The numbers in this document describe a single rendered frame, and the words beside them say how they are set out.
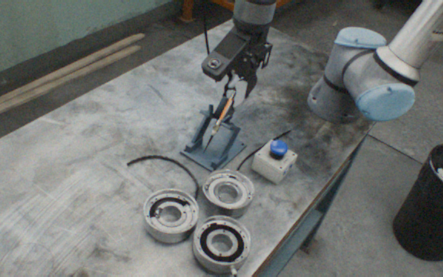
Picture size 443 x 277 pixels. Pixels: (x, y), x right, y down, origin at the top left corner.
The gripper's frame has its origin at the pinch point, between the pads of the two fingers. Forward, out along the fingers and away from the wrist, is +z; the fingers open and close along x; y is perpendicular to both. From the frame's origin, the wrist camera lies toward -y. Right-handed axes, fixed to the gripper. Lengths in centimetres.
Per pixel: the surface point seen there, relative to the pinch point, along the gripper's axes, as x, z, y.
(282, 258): -21, 68, 23
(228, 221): -15.3, 8.8, -19.3
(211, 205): -10.6, 8.9, -18.3
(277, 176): -16.2, 9.5, -1.7
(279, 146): -13.5, 4.4, 1.4
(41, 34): 148, 69, 56
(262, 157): -11.5, 7.4, -1.1
